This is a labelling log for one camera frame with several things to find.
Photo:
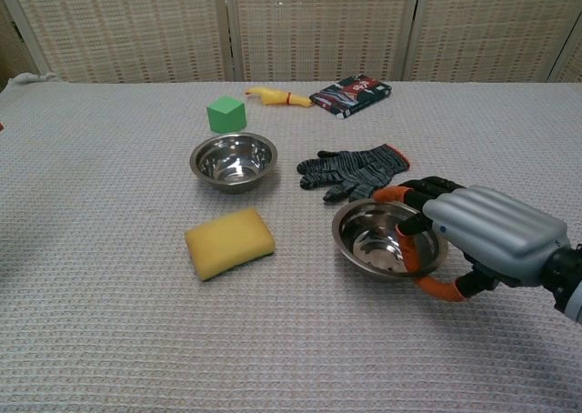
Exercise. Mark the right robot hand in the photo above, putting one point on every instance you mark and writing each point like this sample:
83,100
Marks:
491,231

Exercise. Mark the large metal bowl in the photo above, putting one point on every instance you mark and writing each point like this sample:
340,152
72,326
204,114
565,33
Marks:
364,235

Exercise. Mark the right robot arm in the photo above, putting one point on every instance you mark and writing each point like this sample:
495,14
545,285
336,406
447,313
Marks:
568,281

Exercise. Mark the grey striped knit glove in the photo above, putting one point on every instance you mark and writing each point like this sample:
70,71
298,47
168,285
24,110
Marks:
354,169

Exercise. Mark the woven folding screen panel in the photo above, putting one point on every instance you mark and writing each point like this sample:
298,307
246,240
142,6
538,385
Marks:
491,26
318,26
123,26

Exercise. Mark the dark printed flat box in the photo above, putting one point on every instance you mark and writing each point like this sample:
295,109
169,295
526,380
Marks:
350,94

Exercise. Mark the green cube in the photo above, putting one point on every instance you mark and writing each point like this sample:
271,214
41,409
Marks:
225,115

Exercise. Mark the grey waffle tablecloth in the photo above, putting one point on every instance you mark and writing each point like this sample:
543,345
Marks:
136,340

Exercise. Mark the yellow sponge with green underside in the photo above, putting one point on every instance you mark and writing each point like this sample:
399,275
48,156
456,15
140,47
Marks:
227,242

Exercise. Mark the yellow rubber chicken toy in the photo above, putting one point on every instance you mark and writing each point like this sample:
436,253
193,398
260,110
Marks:
275,97

